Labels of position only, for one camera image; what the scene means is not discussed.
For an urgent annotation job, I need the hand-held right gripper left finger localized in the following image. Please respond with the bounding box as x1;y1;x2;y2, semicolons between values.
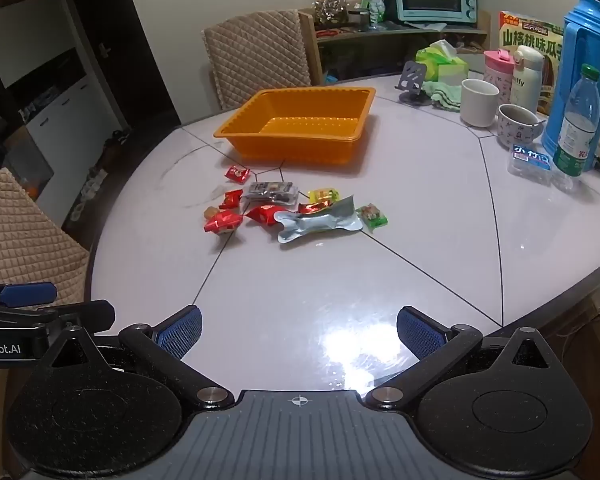
45;305;233;409

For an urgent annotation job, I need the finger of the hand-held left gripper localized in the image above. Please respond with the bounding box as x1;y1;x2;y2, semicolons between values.
0;282;58;309
40;300;116;333

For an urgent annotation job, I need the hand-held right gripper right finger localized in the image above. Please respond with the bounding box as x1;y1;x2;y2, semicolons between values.
365;305;556;409

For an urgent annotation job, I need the green snack packet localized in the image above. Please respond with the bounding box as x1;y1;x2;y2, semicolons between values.
356;202;388;231

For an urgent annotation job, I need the large red snack packet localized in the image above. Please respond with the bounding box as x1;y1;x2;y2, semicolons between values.
245;203;286;226

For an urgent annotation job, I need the silver foil packet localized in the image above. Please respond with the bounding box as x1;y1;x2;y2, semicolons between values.
273;195;363;243

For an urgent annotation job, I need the yellow candy packet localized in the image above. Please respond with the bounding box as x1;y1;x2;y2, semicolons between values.
307;187;342;204

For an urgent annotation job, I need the grey snack packet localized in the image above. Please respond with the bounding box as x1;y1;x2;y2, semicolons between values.
243;180;299;206

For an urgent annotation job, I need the orange plastic tray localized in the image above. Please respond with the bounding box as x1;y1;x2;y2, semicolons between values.
213;86;379;166

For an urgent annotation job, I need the beige quilted chair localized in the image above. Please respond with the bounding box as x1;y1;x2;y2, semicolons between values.
201;9;313;111
0;167;91;311

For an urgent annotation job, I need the white cabinet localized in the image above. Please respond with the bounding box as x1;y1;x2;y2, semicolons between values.
22;77;131;196

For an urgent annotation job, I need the blue tissue packet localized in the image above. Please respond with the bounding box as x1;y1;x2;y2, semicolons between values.
507;144;553;186

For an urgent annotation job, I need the patterned white mug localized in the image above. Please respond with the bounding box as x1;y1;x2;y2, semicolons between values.
496;104;543;150

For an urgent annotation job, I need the white cup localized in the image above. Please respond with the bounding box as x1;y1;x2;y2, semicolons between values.
460;79;501;128

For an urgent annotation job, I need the green cloth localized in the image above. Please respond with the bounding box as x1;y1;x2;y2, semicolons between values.
422;80;463;111

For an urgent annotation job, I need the grey phone stand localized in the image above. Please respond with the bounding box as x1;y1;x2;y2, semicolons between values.
395;60;431;106

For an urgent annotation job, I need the dark door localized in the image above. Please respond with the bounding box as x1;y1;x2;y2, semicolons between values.
67;0;181;126

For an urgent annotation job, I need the clear water bottle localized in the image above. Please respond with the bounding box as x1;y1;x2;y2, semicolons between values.
552;64;600;177

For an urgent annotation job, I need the pink bottle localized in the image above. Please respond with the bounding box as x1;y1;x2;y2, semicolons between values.
482;49;513;106

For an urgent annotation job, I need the green tissue pack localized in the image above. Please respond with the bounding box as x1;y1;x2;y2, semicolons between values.
416;40;468;81

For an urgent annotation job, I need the white thermos bottle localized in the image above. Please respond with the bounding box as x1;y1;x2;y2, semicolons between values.
510;45;545;111

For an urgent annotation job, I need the wooden shelf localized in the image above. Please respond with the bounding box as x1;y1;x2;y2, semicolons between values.
298;7;491;86

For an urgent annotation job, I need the large seed snack bag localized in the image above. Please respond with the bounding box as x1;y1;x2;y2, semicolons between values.
498;10;566;116

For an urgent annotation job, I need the green plastic bag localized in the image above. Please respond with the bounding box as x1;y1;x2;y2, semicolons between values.
362;0;387;28

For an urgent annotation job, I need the jar with orange lid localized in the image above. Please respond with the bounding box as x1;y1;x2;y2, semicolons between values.
314;0;350;28

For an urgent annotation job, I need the blue thermos jug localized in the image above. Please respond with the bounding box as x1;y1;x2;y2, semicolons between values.
541;0;600;161

